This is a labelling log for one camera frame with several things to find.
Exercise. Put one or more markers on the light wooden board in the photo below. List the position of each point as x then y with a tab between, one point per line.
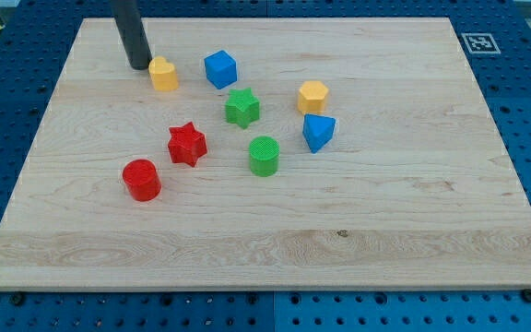
414	192

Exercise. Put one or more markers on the black bolt front left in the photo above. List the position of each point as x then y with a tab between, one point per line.
17	299

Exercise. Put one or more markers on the yellow heart block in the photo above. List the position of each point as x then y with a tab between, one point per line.
163	74

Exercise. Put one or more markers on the blue cube block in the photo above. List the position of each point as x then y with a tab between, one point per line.
221	69

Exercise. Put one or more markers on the red cylinder block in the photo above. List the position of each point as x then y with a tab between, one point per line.
141	179

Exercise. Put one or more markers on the green star block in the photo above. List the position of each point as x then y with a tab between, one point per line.
242	107

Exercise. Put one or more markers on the black bolt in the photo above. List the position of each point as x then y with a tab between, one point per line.
17	299
526	295

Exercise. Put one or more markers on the yellow hexagon block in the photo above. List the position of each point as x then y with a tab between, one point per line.
312	97

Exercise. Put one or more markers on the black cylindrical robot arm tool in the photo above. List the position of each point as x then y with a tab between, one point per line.
132	32

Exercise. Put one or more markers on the blue triangle block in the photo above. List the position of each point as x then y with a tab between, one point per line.
317	130

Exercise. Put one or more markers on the green cylinder block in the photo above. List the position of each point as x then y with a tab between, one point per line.
263	156

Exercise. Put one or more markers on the black bolt front right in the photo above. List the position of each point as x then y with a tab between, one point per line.
526	295

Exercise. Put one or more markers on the red star block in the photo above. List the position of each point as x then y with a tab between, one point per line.
187	144

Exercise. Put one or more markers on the white fiducial marker tag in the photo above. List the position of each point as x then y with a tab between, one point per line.
480	43

